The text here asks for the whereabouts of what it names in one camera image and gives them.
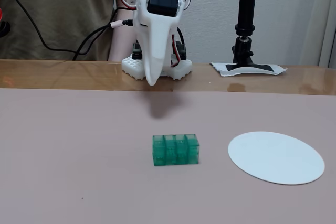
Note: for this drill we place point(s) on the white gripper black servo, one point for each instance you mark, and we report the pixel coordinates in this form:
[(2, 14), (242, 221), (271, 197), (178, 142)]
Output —
[(157, 28)]

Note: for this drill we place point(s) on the teal lego brick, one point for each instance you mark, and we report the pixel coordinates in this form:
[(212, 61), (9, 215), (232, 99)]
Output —
[(175, 150)]

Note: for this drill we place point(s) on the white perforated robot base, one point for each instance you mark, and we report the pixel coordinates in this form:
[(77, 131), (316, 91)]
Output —
[(132, 66)]

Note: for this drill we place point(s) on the bare person forearm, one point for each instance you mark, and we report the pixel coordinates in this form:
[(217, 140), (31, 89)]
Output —
[(122, 43)]

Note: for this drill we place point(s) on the white paper circle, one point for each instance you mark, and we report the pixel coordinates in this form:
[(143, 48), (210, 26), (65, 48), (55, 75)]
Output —
[(275, 157)]

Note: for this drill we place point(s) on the white tape patch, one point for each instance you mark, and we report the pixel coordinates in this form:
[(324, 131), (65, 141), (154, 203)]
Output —
[(220, 68)]

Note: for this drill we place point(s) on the olive green shirt torso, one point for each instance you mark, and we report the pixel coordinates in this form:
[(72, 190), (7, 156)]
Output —
[(65, 11)]

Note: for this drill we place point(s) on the black tape strip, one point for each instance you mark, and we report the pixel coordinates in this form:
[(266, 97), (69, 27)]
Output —
[(262, 68)]

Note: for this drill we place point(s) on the pink table mat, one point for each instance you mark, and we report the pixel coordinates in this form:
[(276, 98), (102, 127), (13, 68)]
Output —
[(78, 142)]

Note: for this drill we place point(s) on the black round knob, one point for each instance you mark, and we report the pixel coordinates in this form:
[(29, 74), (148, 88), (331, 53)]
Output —
[(4, 28)]

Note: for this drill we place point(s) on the small red part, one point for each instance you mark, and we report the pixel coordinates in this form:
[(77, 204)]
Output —
[(0, 14)]

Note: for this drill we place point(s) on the white curtain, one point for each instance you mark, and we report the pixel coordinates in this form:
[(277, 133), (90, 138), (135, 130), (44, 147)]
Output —
[(328, 19)]

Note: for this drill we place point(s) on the black camera stand pole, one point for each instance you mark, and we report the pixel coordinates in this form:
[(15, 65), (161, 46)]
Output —
[(246, 11)]

